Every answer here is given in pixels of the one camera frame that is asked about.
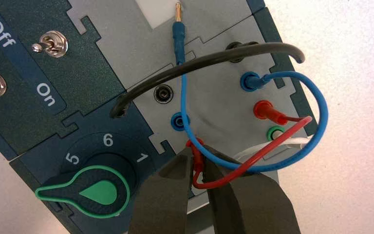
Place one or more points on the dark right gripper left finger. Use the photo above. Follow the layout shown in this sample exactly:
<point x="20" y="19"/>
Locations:
<point x="164" y="203"/>

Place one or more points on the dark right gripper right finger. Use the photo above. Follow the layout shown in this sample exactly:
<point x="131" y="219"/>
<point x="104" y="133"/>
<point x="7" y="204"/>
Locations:
<point x="251" y="206"/>

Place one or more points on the green rotary selector knob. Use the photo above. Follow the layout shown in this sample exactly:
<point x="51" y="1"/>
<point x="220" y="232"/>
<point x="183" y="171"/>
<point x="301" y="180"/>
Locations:
<point x="87" y="192"/>

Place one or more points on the green banana socket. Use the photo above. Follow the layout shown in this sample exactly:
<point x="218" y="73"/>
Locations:
<point x="272" y="129"/>

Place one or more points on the blue banana socket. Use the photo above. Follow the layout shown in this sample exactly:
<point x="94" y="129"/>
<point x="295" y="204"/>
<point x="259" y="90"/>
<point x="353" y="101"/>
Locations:
<point x="176" y="122"/>

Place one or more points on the black banana socket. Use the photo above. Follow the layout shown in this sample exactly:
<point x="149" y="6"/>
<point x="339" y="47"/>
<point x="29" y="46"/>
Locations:
<point x="163" y="94"/>

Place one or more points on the grey and blue control box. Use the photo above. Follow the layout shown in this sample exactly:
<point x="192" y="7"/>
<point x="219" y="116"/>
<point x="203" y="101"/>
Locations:
<point x="212" y="103"/>

